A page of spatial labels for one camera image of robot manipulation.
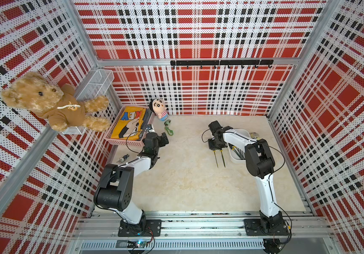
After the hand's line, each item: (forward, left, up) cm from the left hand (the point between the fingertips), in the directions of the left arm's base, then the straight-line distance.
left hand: (161, 134), depth 95 cm
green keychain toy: (+21, 0, -12) cm, 24 cm away
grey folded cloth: (+25, +14, -5) cm, 29 cm away
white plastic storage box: (+7, -55, -8) cm, 56 cm away
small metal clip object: (-11, +24, -10) cm, 28 cm away
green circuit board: (-54, +6, -11) cm, 55 cm away
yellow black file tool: (-4, -38, -13) cm, 40 cm away
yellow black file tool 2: (-5, -34, -13) cm, 36 cm away
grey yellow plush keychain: (+5, -61, -8) cm, 62 cm away
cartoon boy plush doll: (+23, +4, +2) cm, 24 cm away
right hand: (-1, -34, -11) cm, 36 cm away
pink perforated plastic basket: (-1, +23, -7) cm, 24 cm away
